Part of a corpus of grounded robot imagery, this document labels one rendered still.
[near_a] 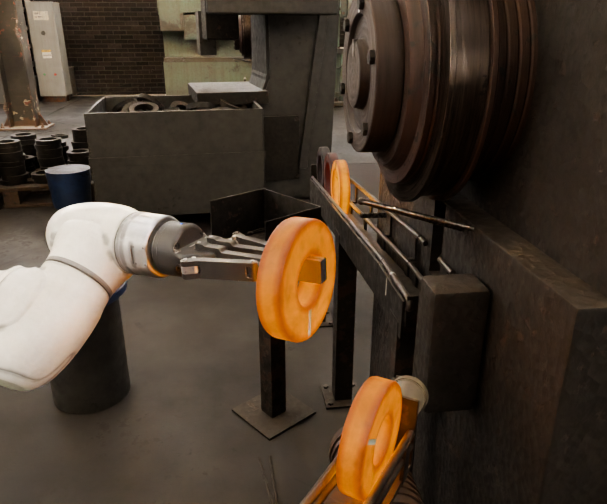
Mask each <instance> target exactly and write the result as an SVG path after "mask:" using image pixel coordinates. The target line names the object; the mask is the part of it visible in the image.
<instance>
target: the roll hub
mask: <svg viewBox="0 0 607 504"><path fill-rule="evenodd" d="M348 19H349V23H350V27H349V32H345V39H344V50H343V71H342V83H345V94H343V106H344V116H345V123H346V129H347V132H348V131H352V132H353V142H352V144H351V145H352V147H353V149H354V150H355V151H356V152H383V151H385V150H386V149H387V148H388V147H389V145H390V144H391V142H392V140H393V138H394V135H395V132H396V129H397V125H398V121H399V117H400V112H401V106H402V99H403V89H404V75H405V47H404V33H403V25H402V19H401V14H400V10H399V6H398V4H397V1H396V0H364V9H363V10H360V12H359V13H358V9H357V0H353V1H352V4H351V7H350V10H349V14H348ZM369 49H373V50H375V61H374V64H368V63H367V53H368V50H369ZM361 122H367V123H368V132H367V136H363V135H362V134H361V128H360V127H361Z"/></svg>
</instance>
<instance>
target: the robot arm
mask: <svg viewBox="0 0 607 504"><path fill-rule="evenodd" d="M46 240H47V244H48V247H49V249H50V251H51V252H50V254H49V256H48V258H47V259H46V261H45V262H44V263H43V265H42V266H41V267H40V268H37V267H33V268H25V267H23V266H15V267H12V268H10V269H8V270H4V271H0V386H3V387H6V388H9V389H13V390H17V391H31V390H33V389H35V388H38V387H41V386H44V385H45V384H47V383H48V382H50V381H51V380H52V379H54V378H55V377H56V376H57V375H58V374H59V373H60V372H61V371H62V370H63V369H64V368H65V367H66V366H67V365H68V364H69V363H70V361H71V360H72V359H73V358H74V356H75V355H76V354H77V353H78V351H79V350H80V349H81V347H82V346H83V345H84V343H85V342H86V340H87V339H88V338H89V336H90V334H91V333H92V331H93V330H94V328H95V326H96V325H97V323H98V321H99V319H100V317H101V315H102V312H103V310H104V308H105V306H106V304H107V303H108V301H109V299H110V298H111V296H112V295H113V294H114V293H115V291H116V290H117V289H118V288H119V287H120V286H121V285H122V284H123V283H124V282H125V281H126V280H128V279H129V278H130V277H131V276H132V275H133V274H134V275H143V276H149V277H154V278H162V279H164V278H165V277H167V276H169V275H172V276H177V277H182V279H184V280H190V279H216V280H233V281H250V282H255V281H257V273H258V268H259V263H260V260H261V256H262V253H263V250H264V248H265V245H266V243H267V241H265V240H261V239H257V238H253V237H249V236H246V235H244V234H242V233H241V232H233V233H232V238H230V239H224V238H222V237H219V236H214V235H209V236H206V235H205V233H204V232H203V231H202V229H201V228H200V227H199V226H197V225H196V224H193V223H186V222H179V221H178V220H177V219H176V218H174V217H172V216H169V215H162V214H153V213H149V212H139V211H137V210H135V209H133V208H131V207H128V206H124V205H120V204H113V203H103V202H88V203H78V204H74V205H70V206H67V207H65V208H62V209H60V210H59V211H57V212H56V213H55V214H54V215H53V216H52V217H51V219H50V220H49V222H48V224H47V228H46ZM326 280H327V270H326V258H325V257H319V256H312V255H310V256H308V257H307V258H306V260H305V261H304V263H303V265H302V267H301V270H300V273H299V278H298V281H302V282H308V283H314V284H322V283H323V282H324V281H326Z"/></svg>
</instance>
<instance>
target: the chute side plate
mask: <svg viewBox="0 0 607 504"><path fill-rule="evenodd" d="M311 194H312V196H313V204H315V205H318V206H321V216H322V217H323V219H324V220H325V222H326V223H327V225H328V226H329V228H330V229H331V231H332V232H333V234H334V235H335V233H336V229H337V231H338V233H339V235H340V240H339V243H340V244H341V246H342V247H343V249H344V250H345V252H346V253H347V255H348V256H349V258H350V259H351V261H352V262H353V264H354V265H355V267H356V268H357V269H358V271H359V272H360V274H361V275H362V277H363V278H364V280H365V281H366V283H367V284H368V286H369V287H370V289H371V290H372V292H373V293H374V295H375V296H376V298H377V300H378V301H379V303H380V305H381V307H382V309H383V310H384V312H385V314H386V316H387V318H388V319H389V316H390V309H391V310H392V312H393V314H394V315H395V317H396V319H397V320H398V337H399V339H400V340H402V339H403V327H404V314H405V300H404V299H403V297H402V296H401V294H400V293H399V291H398V289H397V288H396V286H395V285H394V283H393V282H392V280H391V279H390V277H389V276H388V274H387V273H386V271H385V270H384V268H383V267H382V265H381V264H380V262H379V261H378V260H377V259H376V257H375V256H374V255H373V254H372V252H371V251H370V250H369V249H368V247H367V246H366V245H365V244H364V243H363V241H362V240H361V239H360V238H359V236H358V235H357V234H356V233H355V232H354V230H353V229H352V228H351V227H350V225H349V224H348V223H347V222H346V221H345V219H344V218H343V217H342V216H341V214H340V213H339V212H338V211H337V210H336V208H335V207H334V206H333V205H332V203H331V202H330V201H329V200H328V199H327V197H326V196H325V195H324V194H323V192H322V191H321V190H320V189H319V188H318V186H317V185H316V184H315V183H314V181H313V180H312V179H311V178H310V200H311ZM386 278H387V289H386ZM385 289H386V295H385Z"/></svg>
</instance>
